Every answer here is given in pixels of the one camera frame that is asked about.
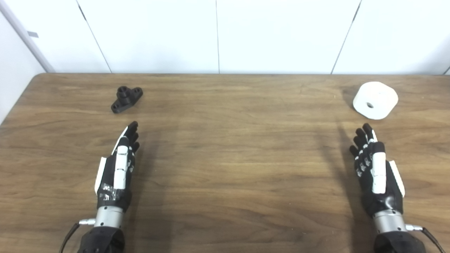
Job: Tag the black flanged holder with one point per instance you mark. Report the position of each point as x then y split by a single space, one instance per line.
123 100

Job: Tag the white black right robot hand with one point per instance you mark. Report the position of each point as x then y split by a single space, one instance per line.
379 172

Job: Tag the small grey wall tag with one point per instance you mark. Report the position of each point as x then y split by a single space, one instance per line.
32 34

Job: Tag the grey wall corner trim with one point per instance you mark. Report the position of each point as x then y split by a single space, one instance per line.
26 37

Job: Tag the round white plastic piece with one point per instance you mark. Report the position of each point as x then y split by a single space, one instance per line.
378 95

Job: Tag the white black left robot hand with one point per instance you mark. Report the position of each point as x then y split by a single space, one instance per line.
120 165

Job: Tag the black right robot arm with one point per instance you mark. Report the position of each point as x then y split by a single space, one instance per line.
393 242

